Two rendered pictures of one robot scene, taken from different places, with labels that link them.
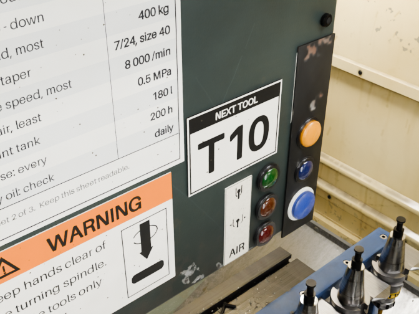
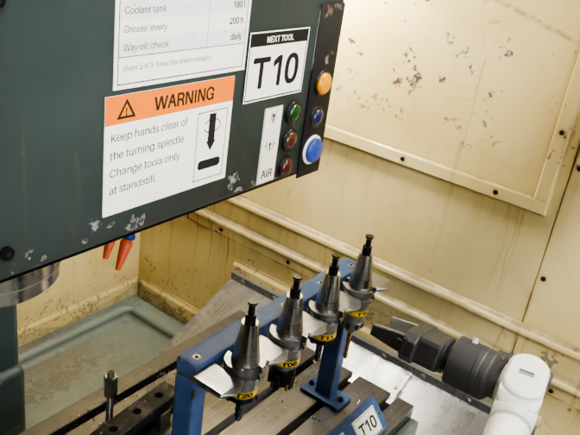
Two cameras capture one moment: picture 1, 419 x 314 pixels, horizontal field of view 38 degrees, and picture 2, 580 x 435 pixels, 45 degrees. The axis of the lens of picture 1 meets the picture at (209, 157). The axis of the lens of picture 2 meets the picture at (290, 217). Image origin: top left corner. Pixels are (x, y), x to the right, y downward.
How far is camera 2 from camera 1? 33 cm
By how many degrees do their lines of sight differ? 16
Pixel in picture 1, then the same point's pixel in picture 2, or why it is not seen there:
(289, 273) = not seen: hidden behind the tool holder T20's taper
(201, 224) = (247, 135)
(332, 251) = not seen: hidden behind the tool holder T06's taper
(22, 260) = (138, 108)
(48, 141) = (171, 12)
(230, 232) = (264, 154)
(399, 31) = (357, 90)
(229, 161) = (271, 85)
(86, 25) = not seen: outside the picture
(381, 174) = (340, 231)
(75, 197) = (177, 67)
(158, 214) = (223, 110)
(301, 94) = (320, 46)
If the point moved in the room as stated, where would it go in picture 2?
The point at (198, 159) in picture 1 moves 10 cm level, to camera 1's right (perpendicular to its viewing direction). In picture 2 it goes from (253, 72) to (349, 80)
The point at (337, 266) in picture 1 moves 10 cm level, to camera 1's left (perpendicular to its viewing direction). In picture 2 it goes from (312, 285) to (258, 285)
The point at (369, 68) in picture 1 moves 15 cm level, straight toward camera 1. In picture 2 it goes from (330, 126) to (329, 147)
